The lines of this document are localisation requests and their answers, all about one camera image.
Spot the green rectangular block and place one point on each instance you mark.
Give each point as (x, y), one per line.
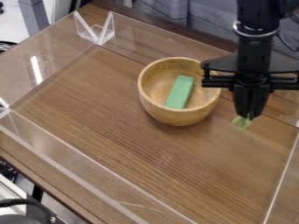
(180, 92)

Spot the light wooden bowl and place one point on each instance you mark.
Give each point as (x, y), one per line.
(155, 82)

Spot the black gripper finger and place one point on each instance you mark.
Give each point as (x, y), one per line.
(259, 101)
(242, 100)

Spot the grey table leg post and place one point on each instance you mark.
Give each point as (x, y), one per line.
(33, 15)

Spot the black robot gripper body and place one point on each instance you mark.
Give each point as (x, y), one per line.
(252, 66)

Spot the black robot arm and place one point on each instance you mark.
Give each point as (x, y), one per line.
(258, 21)

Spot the red felt fruit green stem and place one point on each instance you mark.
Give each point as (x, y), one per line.
(242, 122)

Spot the clear acrylic tray enclosure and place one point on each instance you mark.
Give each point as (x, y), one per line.
(77, 135)

